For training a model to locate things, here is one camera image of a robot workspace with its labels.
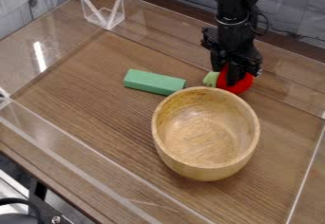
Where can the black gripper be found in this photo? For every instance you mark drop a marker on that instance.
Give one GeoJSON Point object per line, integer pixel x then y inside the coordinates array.
{"type": "Point", "coordinates": [231, 42]}

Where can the red plush fruit green stem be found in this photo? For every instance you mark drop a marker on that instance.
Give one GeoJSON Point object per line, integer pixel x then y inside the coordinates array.
{"type": "Point", "coordinates": [217, 80]}

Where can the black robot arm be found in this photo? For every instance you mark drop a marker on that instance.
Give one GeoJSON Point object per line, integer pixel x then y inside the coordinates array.
{"type": "Point", "coordinates": [237, 10]}

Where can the green foam block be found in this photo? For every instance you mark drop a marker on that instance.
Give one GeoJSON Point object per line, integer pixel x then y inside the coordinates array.
{"type": "Point", "coordinates": [153, 82]}

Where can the wooden bowl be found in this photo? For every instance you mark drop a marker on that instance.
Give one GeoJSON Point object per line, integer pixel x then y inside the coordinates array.
{"type": "Point", "coordinates": [206, 132]}

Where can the clear acrylic corner bracket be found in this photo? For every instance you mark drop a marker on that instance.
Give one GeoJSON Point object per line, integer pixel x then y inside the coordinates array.
{"type": "Point", "coordinates": [106, 18]}

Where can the clear acrylic enclosure wall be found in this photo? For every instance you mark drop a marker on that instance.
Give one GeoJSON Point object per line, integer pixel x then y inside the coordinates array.
{"type": "Point", "coordinates": [77, 128]}

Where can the black metal table frame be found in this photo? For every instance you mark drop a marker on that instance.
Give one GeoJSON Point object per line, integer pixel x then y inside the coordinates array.
{"type": "Point", "coordinates": [55, 211]}

